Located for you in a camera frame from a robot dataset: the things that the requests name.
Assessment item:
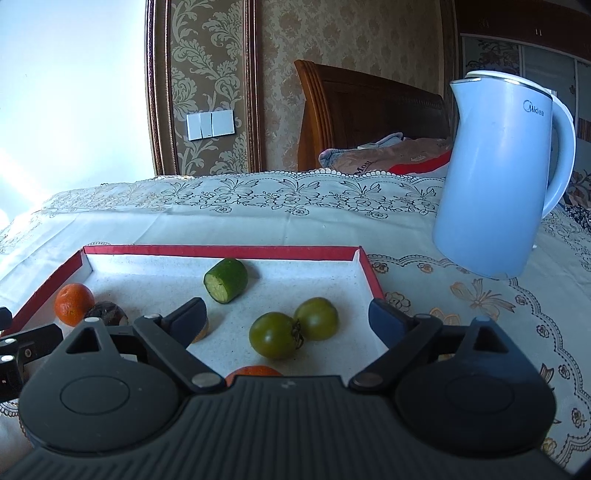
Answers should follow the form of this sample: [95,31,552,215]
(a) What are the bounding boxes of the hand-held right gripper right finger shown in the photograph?
[348,298,522,393]

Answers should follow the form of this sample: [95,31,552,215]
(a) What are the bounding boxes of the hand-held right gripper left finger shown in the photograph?
[67,298,222,394]

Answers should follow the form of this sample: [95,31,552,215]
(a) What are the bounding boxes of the green cucumber piece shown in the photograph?
[204,258,249,304]

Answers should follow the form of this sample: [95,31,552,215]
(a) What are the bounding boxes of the large orange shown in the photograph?
[225,366,283,387]

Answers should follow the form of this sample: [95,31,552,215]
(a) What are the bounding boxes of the red shallow cardboard box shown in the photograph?
[0,244,386,378]

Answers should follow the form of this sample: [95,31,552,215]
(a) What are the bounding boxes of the small orange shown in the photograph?
[54,283,95,328]

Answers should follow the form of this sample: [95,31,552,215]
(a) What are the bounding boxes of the green tomato with stem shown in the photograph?
[249,312,304,361]

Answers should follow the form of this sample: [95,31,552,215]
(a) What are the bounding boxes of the crumpled blanket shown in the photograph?
[318,133,453,177]

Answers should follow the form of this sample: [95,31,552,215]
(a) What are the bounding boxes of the light blue electric kettle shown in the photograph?
[432,70,577,280]

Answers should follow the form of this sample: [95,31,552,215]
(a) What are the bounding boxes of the wooden bed headboard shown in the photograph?
[294,59,452,172]

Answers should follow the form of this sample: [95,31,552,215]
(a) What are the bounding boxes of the colourful patterned cloth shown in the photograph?
[561,171,591,232]

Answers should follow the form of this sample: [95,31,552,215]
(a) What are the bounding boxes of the wardrobe with sliding doors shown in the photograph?
[455,0,591,139]

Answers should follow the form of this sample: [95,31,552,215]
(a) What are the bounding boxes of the white wall switch panel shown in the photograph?
[187,109,235,141]

